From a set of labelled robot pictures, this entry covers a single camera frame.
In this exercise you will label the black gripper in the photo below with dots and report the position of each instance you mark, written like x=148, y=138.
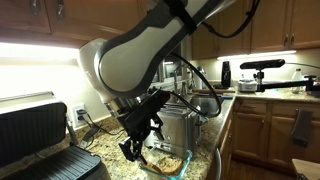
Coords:
x=138, y=125

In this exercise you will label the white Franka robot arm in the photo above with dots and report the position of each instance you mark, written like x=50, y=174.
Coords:
x=133, y=63

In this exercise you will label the stainless steel two-slot toaster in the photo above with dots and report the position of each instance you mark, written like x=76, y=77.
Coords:
x=180, y=130

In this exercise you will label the clear glass baking dish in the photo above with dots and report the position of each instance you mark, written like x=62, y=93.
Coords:
x=186, y=164

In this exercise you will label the stainless steel sink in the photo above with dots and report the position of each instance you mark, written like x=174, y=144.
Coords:
x=205, y=105

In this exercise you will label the wooden base cabinet with drawers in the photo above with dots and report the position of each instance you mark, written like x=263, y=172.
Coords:
x=224, y=143

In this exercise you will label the white jug blue cap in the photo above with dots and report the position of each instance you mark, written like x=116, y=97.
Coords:
x=199, y=82

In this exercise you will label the black silver panini grill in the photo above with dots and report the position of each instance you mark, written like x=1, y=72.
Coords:
x=33, y=130

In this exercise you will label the blue sponge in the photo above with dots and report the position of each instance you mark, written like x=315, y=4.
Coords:
x=227, y=97

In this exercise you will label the brown wooden board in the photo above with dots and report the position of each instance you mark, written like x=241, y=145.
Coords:
x=226, y=90

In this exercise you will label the wooden base cabinets with doors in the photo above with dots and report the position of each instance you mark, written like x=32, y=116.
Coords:
x=266, y=133

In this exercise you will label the bright under-cabinet light strip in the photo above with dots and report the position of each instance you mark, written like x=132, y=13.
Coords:
x=40, y=51

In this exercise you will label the wooden upper cabinet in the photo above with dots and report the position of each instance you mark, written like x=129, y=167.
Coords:
x=83, y=16

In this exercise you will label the narrow under-cabinet light strip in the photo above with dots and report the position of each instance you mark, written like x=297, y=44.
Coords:
x=256, y=55

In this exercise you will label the dark grey hanging towel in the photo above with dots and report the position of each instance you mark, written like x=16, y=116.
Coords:
x=301, y=128

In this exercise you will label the light wooden tabletop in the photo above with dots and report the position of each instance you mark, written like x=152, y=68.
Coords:
x=308, y=168

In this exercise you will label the clear bottle white cap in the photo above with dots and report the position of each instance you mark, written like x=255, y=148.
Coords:
x=297, y=78

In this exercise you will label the wooden corner upper cabinets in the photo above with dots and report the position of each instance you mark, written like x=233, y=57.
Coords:
x=270, y=23

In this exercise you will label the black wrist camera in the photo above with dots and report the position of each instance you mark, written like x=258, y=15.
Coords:
x=155, y=97

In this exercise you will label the white wall outlet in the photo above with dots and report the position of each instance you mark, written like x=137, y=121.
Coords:
x=73, y=117

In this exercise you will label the black stereo camera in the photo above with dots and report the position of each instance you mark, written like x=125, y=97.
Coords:
x=262, y=64

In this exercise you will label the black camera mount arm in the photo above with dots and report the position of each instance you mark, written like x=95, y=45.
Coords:
x=283, y=85

